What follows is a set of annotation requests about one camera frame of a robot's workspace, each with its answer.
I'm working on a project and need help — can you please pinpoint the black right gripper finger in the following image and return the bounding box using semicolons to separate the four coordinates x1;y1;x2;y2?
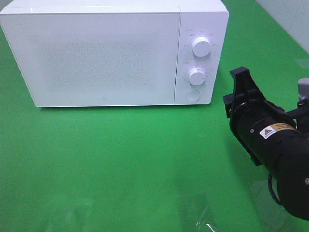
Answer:
230;67;265;100

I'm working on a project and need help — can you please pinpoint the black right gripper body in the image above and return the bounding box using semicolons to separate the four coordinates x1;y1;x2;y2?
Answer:
223;94;294;166

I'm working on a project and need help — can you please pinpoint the round door release button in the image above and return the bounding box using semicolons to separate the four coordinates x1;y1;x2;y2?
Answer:
185;90;200;102

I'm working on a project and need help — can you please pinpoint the white microwave door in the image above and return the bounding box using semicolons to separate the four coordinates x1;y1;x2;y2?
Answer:
0;13;180;107

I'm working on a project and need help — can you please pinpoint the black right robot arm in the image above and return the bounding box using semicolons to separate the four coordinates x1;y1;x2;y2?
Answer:
223;67;309;220

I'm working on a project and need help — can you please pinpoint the lower white microwave knob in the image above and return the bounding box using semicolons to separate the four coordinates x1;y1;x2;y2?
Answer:
189;68;206;86

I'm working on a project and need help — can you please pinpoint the white microwave knob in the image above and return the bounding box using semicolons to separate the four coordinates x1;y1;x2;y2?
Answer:
192;36;211;58
189;68;206;86

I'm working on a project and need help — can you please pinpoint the upper white microwave knob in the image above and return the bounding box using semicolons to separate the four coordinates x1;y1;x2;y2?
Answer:
192;36;211;58

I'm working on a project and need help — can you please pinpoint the clear tape piece left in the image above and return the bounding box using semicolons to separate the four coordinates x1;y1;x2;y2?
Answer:
177;193;218;232

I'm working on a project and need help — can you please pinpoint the white microwave oven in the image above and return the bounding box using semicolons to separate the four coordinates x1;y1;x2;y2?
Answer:
0;0;229;105

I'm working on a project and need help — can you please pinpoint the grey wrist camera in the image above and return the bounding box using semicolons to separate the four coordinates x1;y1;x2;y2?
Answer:
297;78;309;100

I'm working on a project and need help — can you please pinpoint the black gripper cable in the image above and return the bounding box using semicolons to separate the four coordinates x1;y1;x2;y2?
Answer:
267;174;282;203

